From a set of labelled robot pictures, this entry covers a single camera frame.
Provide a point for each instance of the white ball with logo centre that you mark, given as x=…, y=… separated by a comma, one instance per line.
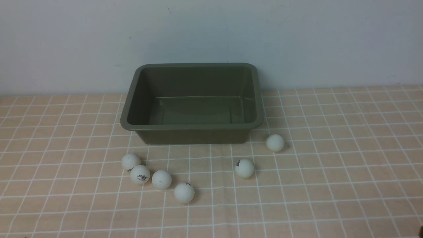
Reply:
x=244, y=168

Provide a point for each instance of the olive green plastic bin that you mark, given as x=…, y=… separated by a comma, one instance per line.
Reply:
x=193, y=103

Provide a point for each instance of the orange checkered tablecloth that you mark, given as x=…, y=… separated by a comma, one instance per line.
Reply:
x=351, y=167

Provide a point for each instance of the white ball with logo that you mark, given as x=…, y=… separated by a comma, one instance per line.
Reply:
x=244, y=168
x=140, y=174

